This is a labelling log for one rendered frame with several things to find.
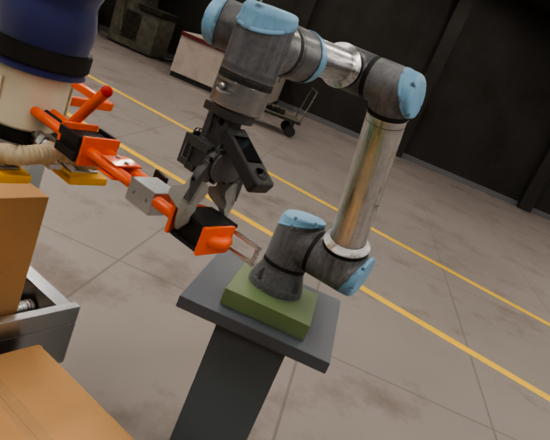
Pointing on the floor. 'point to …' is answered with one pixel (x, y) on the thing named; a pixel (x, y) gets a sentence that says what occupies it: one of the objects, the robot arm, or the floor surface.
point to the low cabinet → (203, 64)
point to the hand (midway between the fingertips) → (202, 225)
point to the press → (142, 27)
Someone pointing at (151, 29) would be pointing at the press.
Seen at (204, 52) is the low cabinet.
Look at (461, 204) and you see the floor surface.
